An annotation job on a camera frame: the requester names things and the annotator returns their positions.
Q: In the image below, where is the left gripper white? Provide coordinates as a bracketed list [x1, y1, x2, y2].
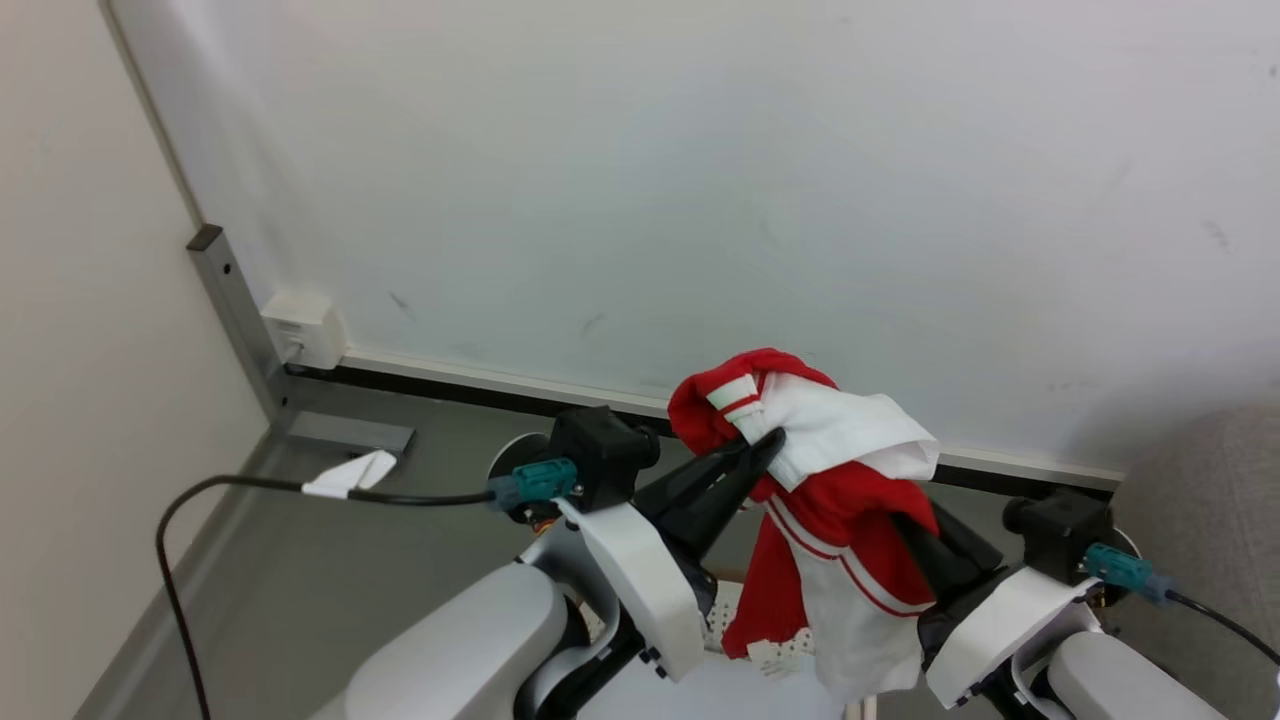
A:
[552, 427, 788, 685]

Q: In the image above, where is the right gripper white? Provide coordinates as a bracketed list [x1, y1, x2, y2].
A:
[893, 497, 1103, 713]

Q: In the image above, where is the red and white garment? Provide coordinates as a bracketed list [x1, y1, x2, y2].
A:
[666, 347, 942, 704]

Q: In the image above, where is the grey fabric sofa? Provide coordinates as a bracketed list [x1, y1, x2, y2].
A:
[1098, 400, 1280, 720]

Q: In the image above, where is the white perforated laundry basket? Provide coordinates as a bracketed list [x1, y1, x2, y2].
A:
[585, 568, 879, 720]

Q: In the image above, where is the white cloth in basket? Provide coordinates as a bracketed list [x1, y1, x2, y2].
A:
[580, 655, 851, 720]

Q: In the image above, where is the white and black baseboard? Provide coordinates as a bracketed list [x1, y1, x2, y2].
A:
[286, 347, 1127, 501]

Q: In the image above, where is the teal left cable connector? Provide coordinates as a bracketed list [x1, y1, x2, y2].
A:
[487, 457, 581, 513]

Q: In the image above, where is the teal cable connector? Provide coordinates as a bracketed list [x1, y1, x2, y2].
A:
[487, 457, 581, 513]
[1082, 542, 1178, 605]

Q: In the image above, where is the teal right cable connector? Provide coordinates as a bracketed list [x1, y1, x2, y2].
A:
[1082, 542, 1178, 605]

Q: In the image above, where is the black right camera cable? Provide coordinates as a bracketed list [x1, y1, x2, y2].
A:
[1168, 590, 1280, 669]

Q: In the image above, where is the black camera cable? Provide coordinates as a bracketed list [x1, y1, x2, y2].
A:
[154, 474, 496, 720]
[1168, 590, 1280, 669]

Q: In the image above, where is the white cable label tag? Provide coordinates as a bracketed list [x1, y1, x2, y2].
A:
[299, 449, 399, 500]

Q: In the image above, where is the grey metal foot bracket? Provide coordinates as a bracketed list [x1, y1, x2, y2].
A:
[283, 409, 417, 457]

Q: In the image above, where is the white wall socket box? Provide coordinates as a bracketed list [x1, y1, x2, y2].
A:
[261, 289, 348, 372]

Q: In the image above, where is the grey metal frame post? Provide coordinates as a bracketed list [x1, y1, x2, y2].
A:
[186, 223, 293, 426]

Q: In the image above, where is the black left camera cable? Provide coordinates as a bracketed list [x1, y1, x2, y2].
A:
[154, 474, 496, 720]

